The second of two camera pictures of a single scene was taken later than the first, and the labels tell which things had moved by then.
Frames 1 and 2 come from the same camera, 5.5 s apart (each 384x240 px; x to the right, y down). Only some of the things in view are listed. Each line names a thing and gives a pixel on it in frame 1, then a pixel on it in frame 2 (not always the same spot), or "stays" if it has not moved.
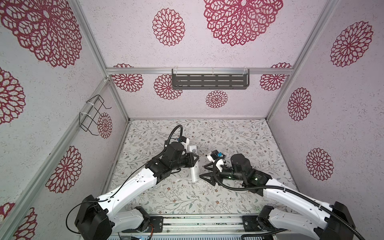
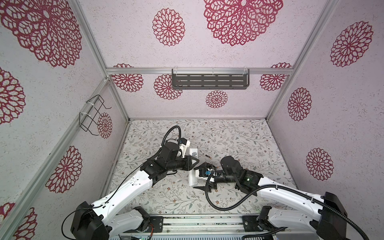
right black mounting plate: (250, 223) stays
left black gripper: (191, 163) stays
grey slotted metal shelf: (210, 81) stays
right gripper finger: (210, 174) → (203, 187)
